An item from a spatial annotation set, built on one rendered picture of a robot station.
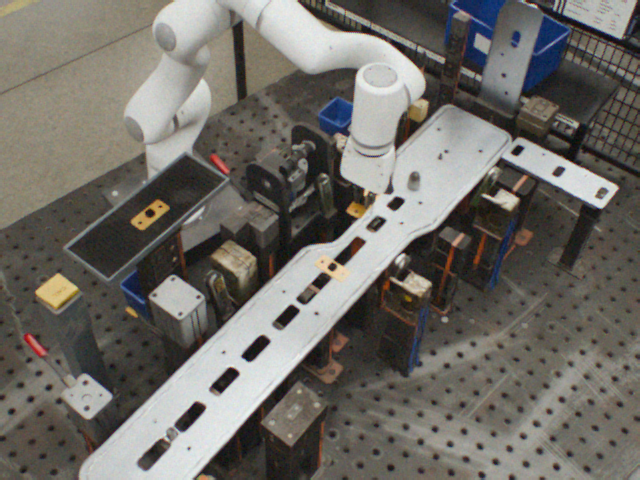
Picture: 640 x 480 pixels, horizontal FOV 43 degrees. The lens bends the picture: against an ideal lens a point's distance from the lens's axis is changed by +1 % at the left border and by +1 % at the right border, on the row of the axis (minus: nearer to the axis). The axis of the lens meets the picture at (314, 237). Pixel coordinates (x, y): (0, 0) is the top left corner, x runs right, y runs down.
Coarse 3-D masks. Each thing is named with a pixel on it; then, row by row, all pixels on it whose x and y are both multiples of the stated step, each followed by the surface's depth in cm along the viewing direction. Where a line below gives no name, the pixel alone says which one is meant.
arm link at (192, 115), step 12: (204, 84) 199; (192, 96) 196; (204, 96) 199; (180, 108) 194; (192, 108) 197; (204, 108) 201; (180, 120) 196; (192, 120) 200; (204, 120) 204; (180, 132) 205; (192, 132) 205; (156, 144) 205; (168, 144) 205; (180, 144) 205; (192, 144) 206; (156, 156) 205; (168, 156) 205; (156, 168) 208
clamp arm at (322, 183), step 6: (324, 174) 191; (318, 180) 191; (324, 180) 191; (318, 186) 191; (324, 186) 191; (318, 192) 193; (324, 192) 193; (330, 192) 195; (318, 198) 195; (324, 198) 194; (330, 198) 196; (318, 204) 196; (324, 204) 195; (330, 204) 197; (318, 210) 198; (324, 210) 196; (330, 210) 198; (324, 216) 198
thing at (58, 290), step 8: (56, 280) 163; (64, 280) 163; (40, 288) 162; (48, 288) 162; (56, 288) 162; (64, 288) 162; (72, 288) 162; (40, 296) 161; (48, 296) 161; (56, 296) 161; (64, 296) 161; (56, 304) 160
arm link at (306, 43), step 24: (288, 0) 146; (264, 24) 146; (288, 24) 144; (312, 24) 145; (288, 48) 145; (312, 48) 143; (336, 48) 145; (360, 48) 147; (384, 48) 147; (312, 72) 147; (408, 72) 145
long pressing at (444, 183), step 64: (448, 128) 217; (448, 192) 203; (320, 256) 189; (384, 256) 189; (256, 320) 177; (320, 320) 178; (192, 384) 167; (256, 384) 168; (128, 448) 158; (192, 448) 158
